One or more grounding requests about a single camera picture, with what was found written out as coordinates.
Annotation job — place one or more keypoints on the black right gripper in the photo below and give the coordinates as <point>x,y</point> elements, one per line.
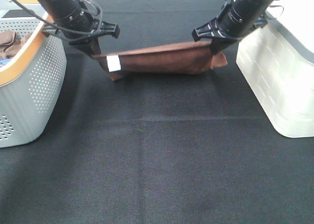
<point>220,40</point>

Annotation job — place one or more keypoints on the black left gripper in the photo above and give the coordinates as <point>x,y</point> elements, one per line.
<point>86,42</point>

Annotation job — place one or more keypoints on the brown microfibre towel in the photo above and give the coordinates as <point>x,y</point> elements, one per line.
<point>190,58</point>

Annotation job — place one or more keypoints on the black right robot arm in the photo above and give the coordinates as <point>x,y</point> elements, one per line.
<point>236,20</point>

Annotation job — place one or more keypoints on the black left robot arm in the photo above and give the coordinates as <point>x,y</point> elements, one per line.
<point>79,22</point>

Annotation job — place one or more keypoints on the white storage box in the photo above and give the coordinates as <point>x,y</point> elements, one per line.
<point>277,61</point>

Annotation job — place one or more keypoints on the grey perforated laundry basket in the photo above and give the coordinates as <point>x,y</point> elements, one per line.
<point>31,81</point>

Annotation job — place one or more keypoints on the brown towels in basket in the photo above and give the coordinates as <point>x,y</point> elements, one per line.
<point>11,43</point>

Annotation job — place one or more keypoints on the blue cloth in basket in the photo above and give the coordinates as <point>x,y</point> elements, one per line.
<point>4,62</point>

